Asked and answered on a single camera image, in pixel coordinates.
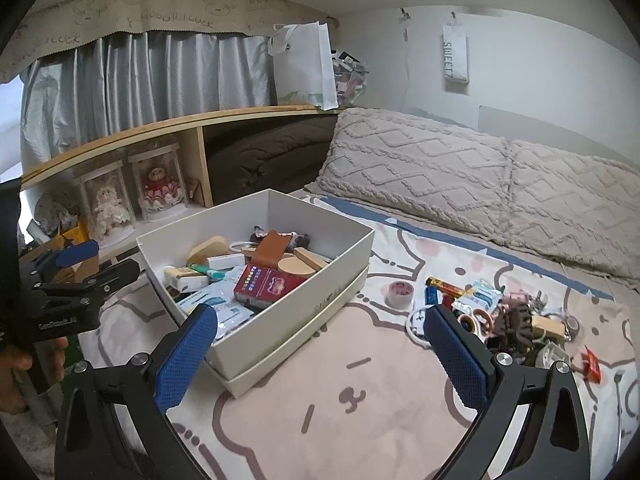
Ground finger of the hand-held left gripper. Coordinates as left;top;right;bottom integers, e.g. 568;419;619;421
20;239;101;281
37;258;141;306

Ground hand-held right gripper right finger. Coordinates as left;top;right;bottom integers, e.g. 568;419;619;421
424;304;592;480

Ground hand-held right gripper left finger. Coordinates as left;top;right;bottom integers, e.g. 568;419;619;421
54;302;219;480

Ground white blue medicine packet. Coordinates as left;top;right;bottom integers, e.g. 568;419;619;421
175;280;256;336

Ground white cardboard storage box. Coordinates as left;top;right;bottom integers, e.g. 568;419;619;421
136;188;376;381

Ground person's left hand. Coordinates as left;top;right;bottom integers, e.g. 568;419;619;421
0;337;68;413

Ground yellow box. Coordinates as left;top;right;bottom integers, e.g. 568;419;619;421
50;220;101;281

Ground white dress doll case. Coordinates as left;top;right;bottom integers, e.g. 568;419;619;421
75;162;137;248

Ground brown hair claw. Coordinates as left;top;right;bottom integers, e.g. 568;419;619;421
492;302;536;356

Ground light blue plastic packet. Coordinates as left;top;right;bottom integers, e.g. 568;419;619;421
457;280;503;318

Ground yellow red candy bar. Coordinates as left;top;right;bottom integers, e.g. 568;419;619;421
425;276;476;296

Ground cream cardboard carton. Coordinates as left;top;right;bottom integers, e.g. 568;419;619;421
165;266;206;291

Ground pink hair claw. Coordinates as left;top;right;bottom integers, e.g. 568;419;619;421
500;290;531;311

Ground clear tape roll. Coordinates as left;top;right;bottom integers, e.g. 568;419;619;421
385;281;416;310

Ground small wooden block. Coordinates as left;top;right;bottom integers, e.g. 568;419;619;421
530;315;563;341

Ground pale green white device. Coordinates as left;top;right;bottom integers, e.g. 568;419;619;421
537;342;571;368

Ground small white box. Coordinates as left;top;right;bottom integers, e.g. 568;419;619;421
207;254;247;272

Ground rounded wooden block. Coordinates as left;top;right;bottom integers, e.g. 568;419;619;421
187;235;231;266

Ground cartoon printed bedsheet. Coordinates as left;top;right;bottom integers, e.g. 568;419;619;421
80;192;640;480

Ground red cardboard box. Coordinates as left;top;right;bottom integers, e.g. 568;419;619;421
234;264;307;306

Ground red dress doll case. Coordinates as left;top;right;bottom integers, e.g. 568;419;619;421
127;144;191;221

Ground grey fuzzy cloth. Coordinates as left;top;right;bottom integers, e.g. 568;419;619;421
0;412;56;476

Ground brown leather case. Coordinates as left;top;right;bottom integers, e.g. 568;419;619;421
248;230;292;273

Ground red snack packet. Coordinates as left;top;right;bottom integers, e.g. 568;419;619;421
580;350;606;383

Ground round wooden disc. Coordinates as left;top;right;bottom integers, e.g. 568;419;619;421
277;256;311;281

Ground dark crocheted item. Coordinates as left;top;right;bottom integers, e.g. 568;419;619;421
250;226;311;248

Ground wooden headboard shelf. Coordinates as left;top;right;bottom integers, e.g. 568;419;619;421
20;105;341;261

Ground long wooden block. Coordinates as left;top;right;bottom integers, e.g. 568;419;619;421
292;246;331;273

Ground silver grey curtain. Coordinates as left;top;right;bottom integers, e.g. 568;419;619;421
20;30;276;171

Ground beige textured pillow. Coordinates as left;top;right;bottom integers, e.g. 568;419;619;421
302;107;513;256
505;139;640;281

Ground folded brown blanket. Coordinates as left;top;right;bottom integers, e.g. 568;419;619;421
205;115;338;206

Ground brown paper valance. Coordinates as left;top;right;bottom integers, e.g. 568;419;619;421
0;0;341;83

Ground white shopping bag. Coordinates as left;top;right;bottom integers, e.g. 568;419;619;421
267;21;340;111

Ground clear box of trinkets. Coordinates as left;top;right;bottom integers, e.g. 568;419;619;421
330;50;371;108

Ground hanging white paper bag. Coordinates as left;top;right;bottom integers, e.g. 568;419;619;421
442;12;471;86

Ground orange handled scissors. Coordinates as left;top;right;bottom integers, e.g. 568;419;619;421
457;308;496;338

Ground hanging white cord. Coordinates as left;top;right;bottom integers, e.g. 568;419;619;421
400;7;413;106

